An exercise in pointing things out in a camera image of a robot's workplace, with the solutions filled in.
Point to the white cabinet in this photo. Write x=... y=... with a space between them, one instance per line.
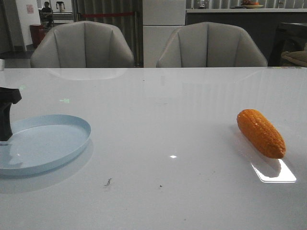
x=160 y=18

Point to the fruit bowl on counter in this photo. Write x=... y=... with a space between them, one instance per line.
x=249 y=4

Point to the red trash bin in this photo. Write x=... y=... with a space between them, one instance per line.
x=37 y=34

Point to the seated person in background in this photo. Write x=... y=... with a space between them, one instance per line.
x=46 y=14

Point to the right beige upholstered chair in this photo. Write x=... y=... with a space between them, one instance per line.
x=210 y=45

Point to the glass jar on counter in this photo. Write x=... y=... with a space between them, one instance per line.
x=201 y=4

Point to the light blue round plate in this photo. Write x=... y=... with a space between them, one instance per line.
x=42 y=143

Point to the red barrier belt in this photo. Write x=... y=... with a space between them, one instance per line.
x=103 y=15

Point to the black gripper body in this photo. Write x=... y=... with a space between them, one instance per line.
x=8 y=95

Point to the beige upholstered chair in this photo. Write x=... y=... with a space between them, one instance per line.
x=210 y=45
x=83 y=44

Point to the dark grey counter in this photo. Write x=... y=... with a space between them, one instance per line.
x=260 y=23

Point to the left beige upholstered chair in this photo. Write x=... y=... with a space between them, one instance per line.
x=83 y=44

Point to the beige cushion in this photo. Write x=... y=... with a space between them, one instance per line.
x=298 y=57

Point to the pink wall poster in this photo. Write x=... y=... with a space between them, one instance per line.
x=30 y=9

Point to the orange plastic corn cob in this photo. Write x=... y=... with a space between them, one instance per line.
x=261 y=133

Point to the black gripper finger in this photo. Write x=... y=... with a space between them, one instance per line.
x=5 y=125

